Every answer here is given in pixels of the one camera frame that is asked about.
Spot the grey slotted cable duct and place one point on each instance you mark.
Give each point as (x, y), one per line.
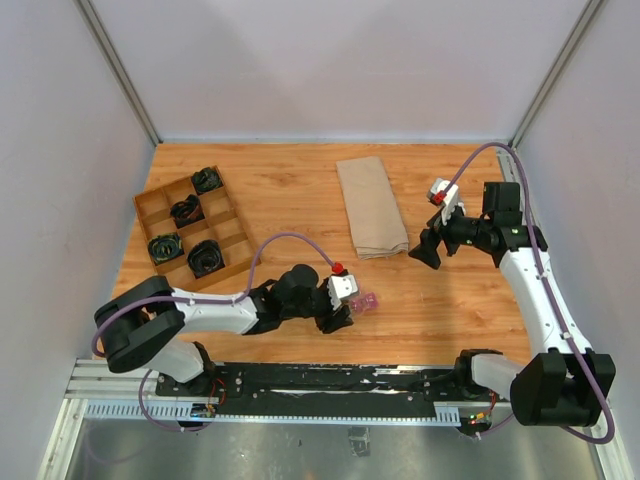
(293, 410)

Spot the wooden compartment tray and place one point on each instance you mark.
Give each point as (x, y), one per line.
(193, 232)

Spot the aluminium frame post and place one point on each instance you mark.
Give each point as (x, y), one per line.
(580, 29)
(105, 44)

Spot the left aluminium frame post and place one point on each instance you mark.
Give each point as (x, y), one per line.
(105, 44)

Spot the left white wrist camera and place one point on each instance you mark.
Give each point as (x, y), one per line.
(342, 286)

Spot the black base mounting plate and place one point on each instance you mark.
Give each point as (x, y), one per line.
(227, 381)

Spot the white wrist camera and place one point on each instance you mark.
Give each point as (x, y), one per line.
(342, 286)
(445, 195)

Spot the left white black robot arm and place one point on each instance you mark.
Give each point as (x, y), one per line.
(142, 327)

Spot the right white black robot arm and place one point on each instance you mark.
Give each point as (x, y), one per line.
(566, 382)

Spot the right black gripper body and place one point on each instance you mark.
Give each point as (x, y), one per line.
(458, 231)

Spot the pink weekly pill organizer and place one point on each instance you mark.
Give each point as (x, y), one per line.
(363, 303)

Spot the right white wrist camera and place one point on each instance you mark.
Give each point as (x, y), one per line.
(445, 195)

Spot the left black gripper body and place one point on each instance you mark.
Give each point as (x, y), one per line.
(318, 306)

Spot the right aluminium frame post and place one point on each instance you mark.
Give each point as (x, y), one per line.
(580, 29)

